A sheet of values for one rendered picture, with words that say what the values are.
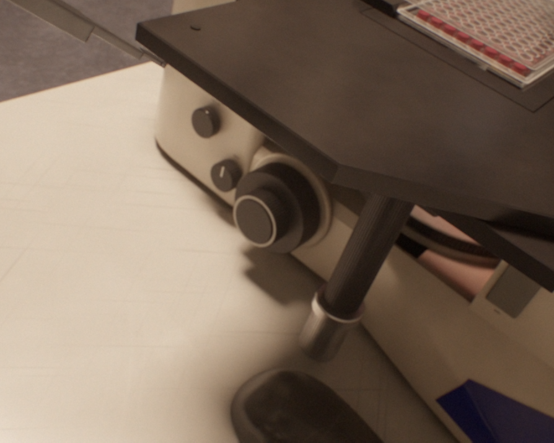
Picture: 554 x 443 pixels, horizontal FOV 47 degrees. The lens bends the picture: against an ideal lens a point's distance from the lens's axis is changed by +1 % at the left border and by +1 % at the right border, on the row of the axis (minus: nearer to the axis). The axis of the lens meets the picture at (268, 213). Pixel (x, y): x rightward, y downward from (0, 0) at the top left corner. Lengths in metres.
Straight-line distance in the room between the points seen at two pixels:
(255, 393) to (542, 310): 0.17
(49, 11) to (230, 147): 0.32
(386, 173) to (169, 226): 0.27
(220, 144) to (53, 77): 1.59
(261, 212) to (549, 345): 0.19
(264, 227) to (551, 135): 0.19
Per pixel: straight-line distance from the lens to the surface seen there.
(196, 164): 0.53
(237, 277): 0.47
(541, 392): 0.43
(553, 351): 0.42
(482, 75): 0.37
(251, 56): 0.30
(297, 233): 0.44
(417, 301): 0.43
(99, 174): 0.53
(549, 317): 0.41
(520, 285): 0.40
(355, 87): 0.30
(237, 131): 0.48
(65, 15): 0.19
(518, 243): 0.27
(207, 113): 0.48
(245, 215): 0.44
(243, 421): 0.39
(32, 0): 0.19
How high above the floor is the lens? 1.09
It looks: 39 degrees down
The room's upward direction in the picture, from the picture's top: 19 degrees clockwise
